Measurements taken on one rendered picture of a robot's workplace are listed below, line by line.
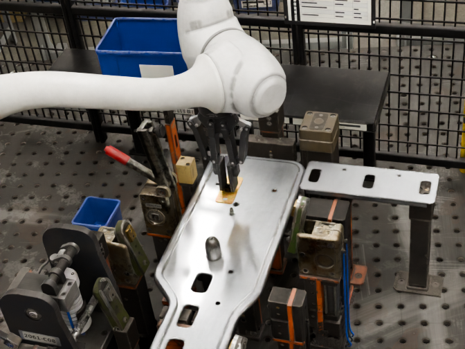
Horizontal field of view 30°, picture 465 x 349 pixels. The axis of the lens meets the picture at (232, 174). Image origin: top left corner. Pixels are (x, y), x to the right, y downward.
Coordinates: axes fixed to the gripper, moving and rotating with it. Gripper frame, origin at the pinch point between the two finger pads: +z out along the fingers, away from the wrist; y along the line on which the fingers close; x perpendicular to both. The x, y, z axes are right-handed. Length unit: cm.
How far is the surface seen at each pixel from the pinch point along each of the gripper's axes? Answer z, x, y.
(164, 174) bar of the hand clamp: 1.1, -1.2, -13.6
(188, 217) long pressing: 10.7, -2.9, -9.0
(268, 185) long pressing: 10.9, 10.4, 5.0
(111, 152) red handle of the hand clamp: -3.1, -0.9, -24.9
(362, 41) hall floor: 110, 234, -16
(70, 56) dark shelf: 8, 50, -61
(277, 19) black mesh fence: -5, 55, -3
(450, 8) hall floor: 110, 271, 22
